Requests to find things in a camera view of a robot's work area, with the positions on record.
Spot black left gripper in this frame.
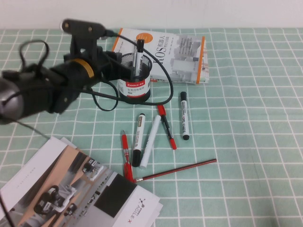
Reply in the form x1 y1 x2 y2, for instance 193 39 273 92
91 47 135 84

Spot slim grey pen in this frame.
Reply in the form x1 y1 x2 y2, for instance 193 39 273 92
133 40 138 78

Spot black mesh pen holder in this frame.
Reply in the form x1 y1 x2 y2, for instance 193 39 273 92
117 52 152 105

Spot black pen red caps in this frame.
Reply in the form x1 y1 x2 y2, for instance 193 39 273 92
157 105 178 150

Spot plain white pen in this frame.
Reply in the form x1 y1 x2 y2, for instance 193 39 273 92
139 115 162 169

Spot red gel pen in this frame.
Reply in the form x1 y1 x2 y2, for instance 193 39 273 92
121 130 134 183

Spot white marker black caps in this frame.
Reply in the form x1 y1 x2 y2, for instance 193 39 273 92
136 39 145 78
180 91 190 140

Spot white orange ROS book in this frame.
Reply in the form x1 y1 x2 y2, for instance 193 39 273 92
110 27 206 85

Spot white marker grey label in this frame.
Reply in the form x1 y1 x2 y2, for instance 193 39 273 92
132 113 146 167

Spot white book colourful edge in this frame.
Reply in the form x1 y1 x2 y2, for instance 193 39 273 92
151 39 209 85

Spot red black striped pencil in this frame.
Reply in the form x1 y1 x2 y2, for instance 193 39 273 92
133 158 217 183

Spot AgileX photo brochure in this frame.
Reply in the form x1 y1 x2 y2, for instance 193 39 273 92
0 144 160 227

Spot green checked tablecloth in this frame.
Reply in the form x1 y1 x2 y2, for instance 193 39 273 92
0 27 303 227

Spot brochure with robot photo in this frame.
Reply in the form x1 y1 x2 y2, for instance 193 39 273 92
0 136 164 227

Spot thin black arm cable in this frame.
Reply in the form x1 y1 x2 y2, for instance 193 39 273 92
0 39 52 227

